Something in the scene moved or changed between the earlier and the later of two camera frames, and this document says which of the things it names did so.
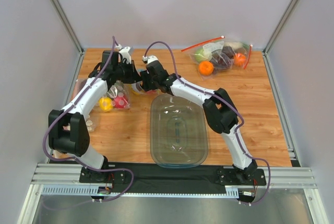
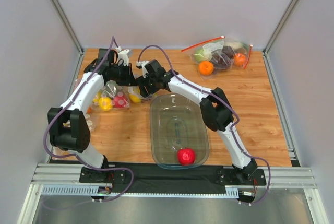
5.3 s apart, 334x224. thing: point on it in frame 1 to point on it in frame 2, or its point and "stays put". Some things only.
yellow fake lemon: (136, 94) to (134, 98)
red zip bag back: (219, 55) stays put
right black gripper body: (146, 82) stays put
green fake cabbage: (203, 54) stays put
